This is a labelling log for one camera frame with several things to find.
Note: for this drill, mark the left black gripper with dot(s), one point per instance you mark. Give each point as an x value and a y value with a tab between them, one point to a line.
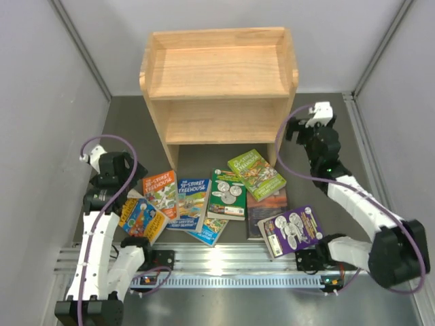
139	174

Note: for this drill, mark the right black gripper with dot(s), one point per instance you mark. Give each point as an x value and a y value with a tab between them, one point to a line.
293	125

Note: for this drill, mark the orange 78-Storey Treehouse book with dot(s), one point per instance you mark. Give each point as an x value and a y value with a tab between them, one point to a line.
161	191

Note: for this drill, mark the yellow 130-Storey Treehouse book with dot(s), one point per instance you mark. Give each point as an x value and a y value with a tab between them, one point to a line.
140	218

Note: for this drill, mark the lime green 65-Storey Treehouse book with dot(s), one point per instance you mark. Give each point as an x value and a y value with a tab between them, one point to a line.
258	176

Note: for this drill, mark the dark green 104-Storey Treehouse book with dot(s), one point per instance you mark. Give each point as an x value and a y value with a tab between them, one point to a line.
227	199

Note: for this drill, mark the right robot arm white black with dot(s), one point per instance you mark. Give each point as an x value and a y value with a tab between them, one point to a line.
397	249

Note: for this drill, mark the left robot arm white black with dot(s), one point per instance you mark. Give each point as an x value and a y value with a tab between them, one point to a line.
97	292

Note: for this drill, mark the blue 91-Storey Treehouse book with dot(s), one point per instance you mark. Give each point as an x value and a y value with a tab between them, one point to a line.
193	197

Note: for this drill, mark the dark sunset cover book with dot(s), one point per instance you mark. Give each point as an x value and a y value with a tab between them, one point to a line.
268	207

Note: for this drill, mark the purple Treehouse book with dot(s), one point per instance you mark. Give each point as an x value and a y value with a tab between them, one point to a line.
291	231

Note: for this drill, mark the blue 26-Storey Treehouse book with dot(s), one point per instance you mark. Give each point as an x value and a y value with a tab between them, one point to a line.
211	231

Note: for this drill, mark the wooden two-tier bookshelf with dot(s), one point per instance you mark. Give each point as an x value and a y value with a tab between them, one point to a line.
219	86

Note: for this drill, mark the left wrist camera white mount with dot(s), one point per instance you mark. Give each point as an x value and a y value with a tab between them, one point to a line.
92	158

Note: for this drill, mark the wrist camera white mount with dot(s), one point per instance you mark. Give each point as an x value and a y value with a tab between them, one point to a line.
321	113
92	158

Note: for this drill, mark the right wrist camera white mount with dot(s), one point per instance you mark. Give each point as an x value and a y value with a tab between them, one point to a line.
321	113

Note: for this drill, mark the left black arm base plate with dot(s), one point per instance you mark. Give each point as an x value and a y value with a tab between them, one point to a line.
156	258

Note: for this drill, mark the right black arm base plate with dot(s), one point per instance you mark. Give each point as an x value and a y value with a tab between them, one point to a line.
311	262

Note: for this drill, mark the aluminium mounting rail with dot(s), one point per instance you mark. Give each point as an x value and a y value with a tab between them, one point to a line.
195	259

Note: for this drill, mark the slotted grey cable duct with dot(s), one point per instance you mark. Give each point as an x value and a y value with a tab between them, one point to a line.
184	281

